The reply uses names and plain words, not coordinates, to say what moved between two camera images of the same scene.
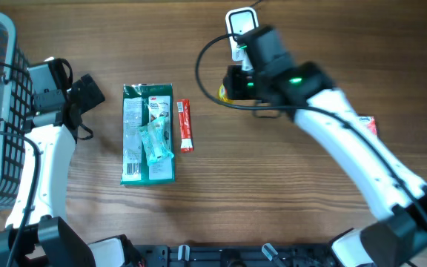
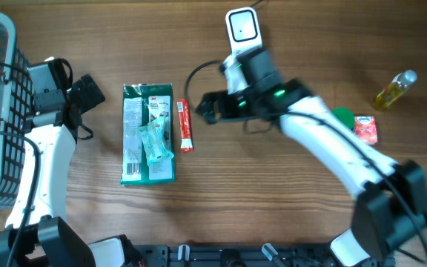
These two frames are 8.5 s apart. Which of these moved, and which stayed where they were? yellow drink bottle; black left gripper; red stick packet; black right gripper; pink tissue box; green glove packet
Moved: yellow drink bottle; black right gripper
Stayed: pink tissue box; green glove packet; red stick packet; black left gripper
